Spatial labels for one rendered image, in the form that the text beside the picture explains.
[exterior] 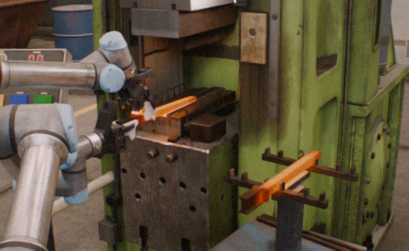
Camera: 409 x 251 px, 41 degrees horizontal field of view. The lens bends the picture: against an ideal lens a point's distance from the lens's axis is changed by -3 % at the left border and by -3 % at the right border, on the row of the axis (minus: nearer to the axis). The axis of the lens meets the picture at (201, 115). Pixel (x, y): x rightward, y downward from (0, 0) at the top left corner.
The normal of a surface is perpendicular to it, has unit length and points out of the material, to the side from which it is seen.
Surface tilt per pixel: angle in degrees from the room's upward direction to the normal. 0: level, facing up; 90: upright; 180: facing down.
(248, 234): 0
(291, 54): 90
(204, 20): 90
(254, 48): 90
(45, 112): 27
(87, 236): 0
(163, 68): 90
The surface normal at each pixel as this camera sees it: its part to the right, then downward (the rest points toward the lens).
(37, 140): -0.02, -0.01
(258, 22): -0.51, 0.26
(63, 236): -0.01, -0.96
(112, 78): 0.54, 0.25
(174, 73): 0.86, 0.15
